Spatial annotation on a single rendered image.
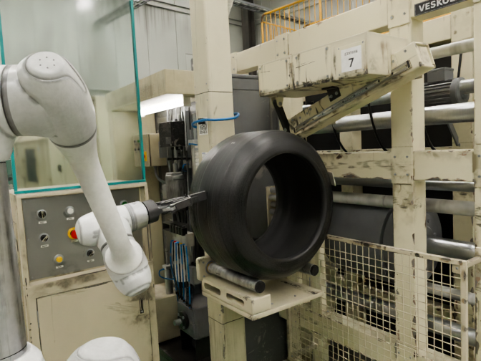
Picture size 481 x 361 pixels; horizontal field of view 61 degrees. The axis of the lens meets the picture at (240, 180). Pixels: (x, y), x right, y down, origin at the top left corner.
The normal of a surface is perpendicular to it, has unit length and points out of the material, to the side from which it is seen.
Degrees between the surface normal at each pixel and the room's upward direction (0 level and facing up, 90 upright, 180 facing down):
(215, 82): 90
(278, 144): 79
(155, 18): 90
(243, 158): 58
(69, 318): 90
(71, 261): 90
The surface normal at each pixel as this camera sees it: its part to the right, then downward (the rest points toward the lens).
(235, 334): 0.58, 0.04
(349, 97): -0.81, 0.09
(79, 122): 0.67, 0.66
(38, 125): 0.31, 0.84
